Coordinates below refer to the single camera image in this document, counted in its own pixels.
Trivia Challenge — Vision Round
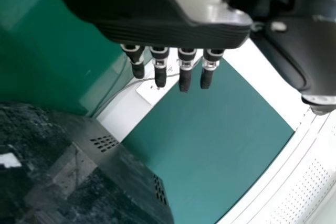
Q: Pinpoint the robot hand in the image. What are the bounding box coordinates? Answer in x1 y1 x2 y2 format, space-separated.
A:
46 0 336 116

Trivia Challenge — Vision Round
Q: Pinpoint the black oven with glass door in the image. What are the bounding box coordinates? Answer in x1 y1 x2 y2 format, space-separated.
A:
0 100 175 224

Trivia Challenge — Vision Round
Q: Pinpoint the thin grey cable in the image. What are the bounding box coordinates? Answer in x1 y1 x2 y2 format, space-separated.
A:
93 73 182 117

